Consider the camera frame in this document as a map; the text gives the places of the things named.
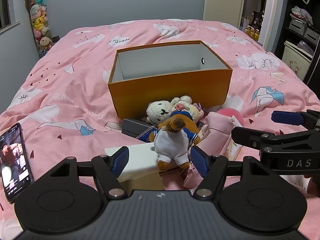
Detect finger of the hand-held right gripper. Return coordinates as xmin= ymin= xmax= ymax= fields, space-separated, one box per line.
xmin=231 ymin=127 xmax=320 ymax=152
xmin=271 ymin=109 xmax=320 ymax=130

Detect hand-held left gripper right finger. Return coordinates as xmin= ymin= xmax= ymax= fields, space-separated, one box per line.
xmin=190 ymin=146 xmax=272 ymax=199

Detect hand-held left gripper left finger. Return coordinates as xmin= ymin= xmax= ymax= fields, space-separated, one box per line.
xmin=50 ymin=147 xmax=129 ymax=199

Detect white rectangular box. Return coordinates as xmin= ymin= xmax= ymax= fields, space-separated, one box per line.
xmin=104 ymin=142 xmax=160 ymax=183

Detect pink plush ball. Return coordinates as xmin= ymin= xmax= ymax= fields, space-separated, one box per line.
xmin=216 ymin=107 xmax=244 ymax=128

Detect small brown cardboard box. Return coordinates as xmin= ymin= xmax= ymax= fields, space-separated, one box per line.
xmin=120 ymin=170 xmax=165 ymax=192

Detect brown plush bear sailor outfit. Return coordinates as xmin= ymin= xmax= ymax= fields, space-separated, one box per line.
xmin=149 ymin=112 xmax=200 ymax=172

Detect white crochet doll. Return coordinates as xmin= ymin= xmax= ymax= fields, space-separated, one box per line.
xmin=146 ymin=101 xmax=173 ymax=123

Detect orange cardboard box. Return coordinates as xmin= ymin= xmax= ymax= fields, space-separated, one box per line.
xmin=107 ymin=40 xmax=233 ymax=120

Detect person's right hand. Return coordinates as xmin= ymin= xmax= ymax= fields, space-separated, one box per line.
xmin=307 ymin=175 xmax=320 ymax=195

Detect white printed packet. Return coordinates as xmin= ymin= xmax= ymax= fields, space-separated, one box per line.
xmin=225 ymin=140 xmax=244 ymax=161

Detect pink cloth pouch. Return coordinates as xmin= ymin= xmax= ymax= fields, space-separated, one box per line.
xmin=184 ymin=112 xmax=237 ymax=189

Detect black flat case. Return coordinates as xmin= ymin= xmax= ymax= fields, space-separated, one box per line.
xmin=122 ymin=119 xmax=154 ymax=138

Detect blue card red border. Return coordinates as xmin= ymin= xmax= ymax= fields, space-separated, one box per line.
xmin=136 ymin=126 xmax=159 ymax=144

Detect white cartoon storage box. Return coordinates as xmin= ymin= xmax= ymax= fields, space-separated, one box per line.
xmin=281 ymin=40 xmax=314 ymax=78

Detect cream crochet doll with flowers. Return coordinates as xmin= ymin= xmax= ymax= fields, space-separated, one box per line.
xmin=170 ymin=95 xmax=203 ymax=122

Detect lilac plastic bag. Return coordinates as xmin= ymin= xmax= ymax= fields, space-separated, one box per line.
xmin=297 ymin=40 xmax=314 ymax=55

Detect pink printed blanket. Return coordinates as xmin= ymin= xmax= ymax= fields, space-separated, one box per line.
xmin=0 ymin=19 xmax=320 ymax=240

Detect row of yellow bottles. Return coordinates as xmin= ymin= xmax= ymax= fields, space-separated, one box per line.
xmin=244 ymin=25 xmax=260 ymax=40

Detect folded light clothes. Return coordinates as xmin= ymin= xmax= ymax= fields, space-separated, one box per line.
xmin=290 ymin=6 xmax=313 ymax=25

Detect dark chair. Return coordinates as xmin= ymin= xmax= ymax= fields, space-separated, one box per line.
xmin=252 ymin=10 xmax=263 ymax=27

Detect black smartphone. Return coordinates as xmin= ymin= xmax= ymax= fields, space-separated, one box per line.
xmin=0 ymin=122 xmax=35 ymax=204

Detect cream door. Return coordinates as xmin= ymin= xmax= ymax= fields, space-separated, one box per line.
xmin=203 ymin=0 xmax=247 ymax=32

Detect clear tube of plush toys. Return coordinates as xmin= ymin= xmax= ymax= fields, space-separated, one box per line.
xmin=25 ymin=0 xmax=54 ymax=58

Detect window frame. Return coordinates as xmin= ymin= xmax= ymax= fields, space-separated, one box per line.
xmin=0 ymin=0 xmax=20 ymax=34

